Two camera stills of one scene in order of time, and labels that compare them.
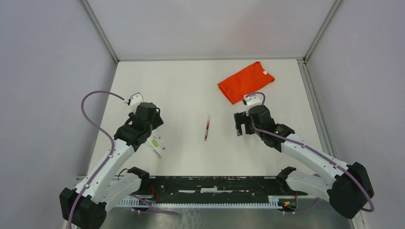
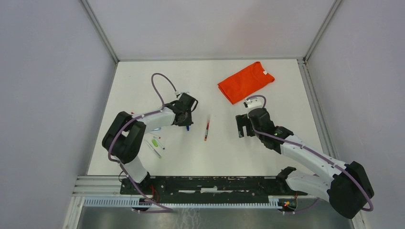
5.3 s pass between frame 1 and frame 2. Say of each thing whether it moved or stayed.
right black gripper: stayed
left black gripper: moved
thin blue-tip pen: stayed
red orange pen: stayed
